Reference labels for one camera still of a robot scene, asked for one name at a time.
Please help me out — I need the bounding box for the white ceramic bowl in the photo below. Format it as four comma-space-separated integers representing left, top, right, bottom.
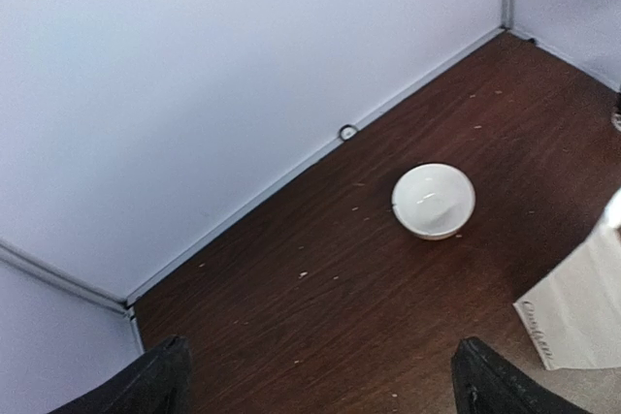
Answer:
391, 163, 476, 240

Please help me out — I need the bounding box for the white paper takeout bag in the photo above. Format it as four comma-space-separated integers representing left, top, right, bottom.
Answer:
513, 192, 620, 370

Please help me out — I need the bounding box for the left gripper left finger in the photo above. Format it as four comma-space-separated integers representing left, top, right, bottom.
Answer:
54, 335, 191, 414

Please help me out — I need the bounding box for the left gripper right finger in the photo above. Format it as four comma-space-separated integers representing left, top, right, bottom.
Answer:
451, 337, 587, 414

